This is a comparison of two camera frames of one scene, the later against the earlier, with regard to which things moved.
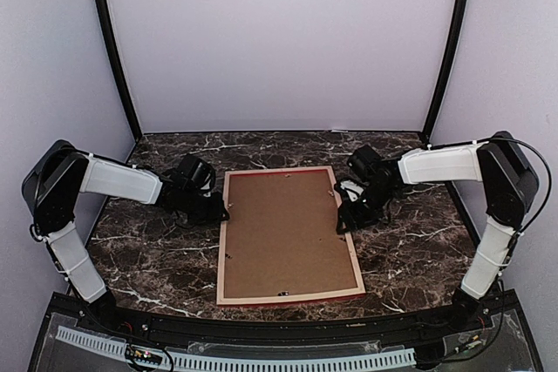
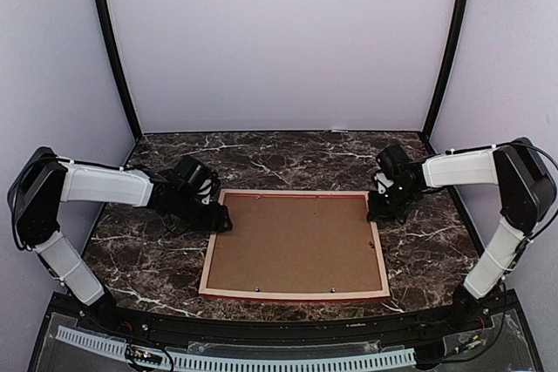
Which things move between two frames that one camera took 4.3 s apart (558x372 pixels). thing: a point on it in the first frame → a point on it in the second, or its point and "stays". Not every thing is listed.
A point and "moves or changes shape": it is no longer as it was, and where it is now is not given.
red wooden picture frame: [280, 243] moves or changes shape
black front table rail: [423, 331] stays
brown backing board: [282, 234] moves or changes shape
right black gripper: [353, 218] → [377, 213]
